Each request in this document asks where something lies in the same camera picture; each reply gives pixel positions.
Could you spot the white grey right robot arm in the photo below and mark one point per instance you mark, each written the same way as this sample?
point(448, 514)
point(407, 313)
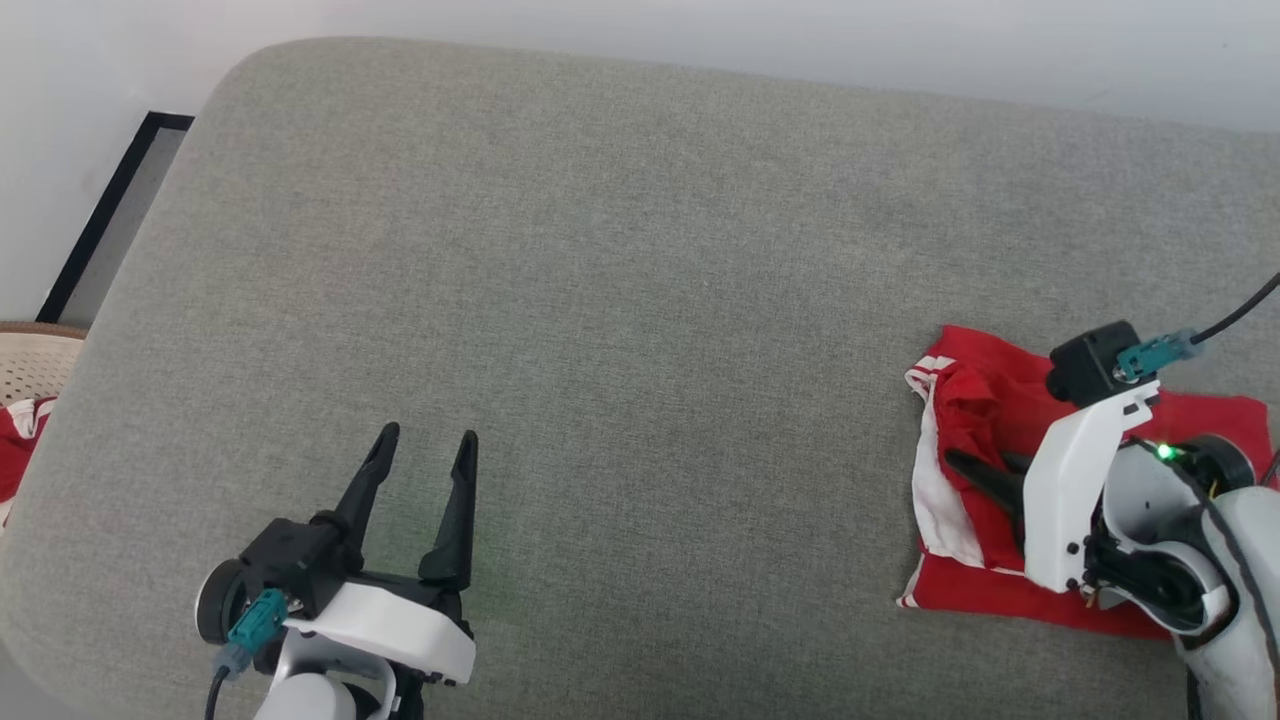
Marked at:
point(1245, 620)

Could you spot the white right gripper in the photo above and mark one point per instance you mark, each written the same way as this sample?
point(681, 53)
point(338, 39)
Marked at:
point(1070, 500)

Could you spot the black floor border strip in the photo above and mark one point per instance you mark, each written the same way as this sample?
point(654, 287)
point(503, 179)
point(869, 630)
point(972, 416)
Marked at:
point(110, 210)

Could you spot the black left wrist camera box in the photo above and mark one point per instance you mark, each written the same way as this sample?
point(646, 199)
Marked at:
point(290, 550)

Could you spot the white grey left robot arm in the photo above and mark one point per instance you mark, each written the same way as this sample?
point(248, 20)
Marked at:
point(310, 700)

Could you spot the red cloth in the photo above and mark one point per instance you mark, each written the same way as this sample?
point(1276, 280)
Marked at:
point(18, 450)

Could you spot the red and white shirt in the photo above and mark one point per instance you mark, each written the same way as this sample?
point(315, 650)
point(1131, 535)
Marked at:
point(985, 400)

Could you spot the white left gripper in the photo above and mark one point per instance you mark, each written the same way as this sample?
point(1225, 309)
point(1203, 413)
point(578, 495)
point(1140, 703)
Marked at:
point(400, 630)

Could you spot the grey fabric sofa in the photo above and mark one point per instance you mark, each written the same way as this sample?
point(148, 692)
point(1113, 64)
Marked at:
point(620, 330)

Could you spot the beige wicker laundry basket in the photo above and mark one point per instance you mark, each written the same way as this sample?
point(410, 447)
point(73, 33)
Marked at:
point(35, 360)

